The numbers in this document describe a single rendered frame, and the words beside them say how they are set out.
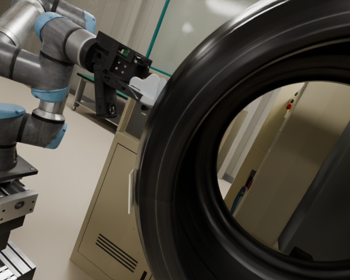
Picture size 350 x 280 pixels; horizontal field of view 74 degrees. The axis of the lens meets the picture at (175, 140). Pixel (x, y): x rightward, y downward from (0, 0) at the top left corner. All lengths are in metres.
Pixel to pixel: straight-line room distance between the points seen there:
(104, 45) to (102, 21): 5.48
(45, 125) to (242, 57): 0.81
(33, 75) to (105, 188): 0.90
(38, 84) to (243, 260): 0.64
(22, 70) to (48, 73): 0.05
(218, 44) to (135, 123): 1.02
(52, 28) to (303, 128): 0.64
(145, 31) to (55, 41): 4.70
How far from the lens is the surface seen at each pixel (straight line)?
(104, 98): 0.51
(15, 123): 1.01
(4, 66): 0.63
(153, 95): 0.45
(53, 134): 1.00
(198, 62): 0.32
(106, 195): 1.40
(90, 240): 1.59
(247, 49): 0.30
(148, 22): 5.28
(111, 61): 0.49
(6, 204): 1.01
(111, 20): 5.86
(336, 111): 0.72
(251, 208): 0.74
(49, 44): 0.61
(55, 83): 0.62
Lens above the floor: 1.26
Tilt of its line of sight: 13 degrees down
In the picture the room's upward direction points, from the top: 23 degrees clockwise
